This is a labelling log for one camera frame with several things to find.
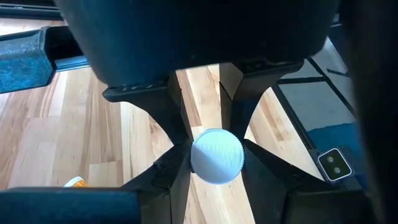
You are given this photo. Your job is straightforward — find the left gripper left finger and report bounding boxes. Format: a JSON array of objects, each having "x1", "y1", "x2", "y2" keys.
[{"x1": 120, "y1": 139, "x2": 192, "y2": 224}]

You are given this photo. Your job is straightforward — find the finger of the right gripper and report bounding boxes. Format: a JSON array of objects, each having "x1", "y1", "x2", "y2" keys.
[
  {"x1": 102, "y1": 73, "x2": 195, "y2": 146},
  {"x1": 219, "y1": 60, "x2": 304, "y2": 139}
]

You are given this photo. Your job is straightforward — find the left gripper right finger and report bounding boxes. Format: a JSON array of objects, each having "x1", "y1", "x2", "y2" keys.
[{"x1": 241, "y1": 139, "x2": 374, "y2": 224}]

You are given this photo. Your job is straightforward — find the orange medicine bottle white cap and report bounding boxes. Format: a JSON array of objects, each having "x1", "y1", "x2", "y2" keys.
[{"x1": 63, "y1": 175, "x2": 90, "y2": 189}]

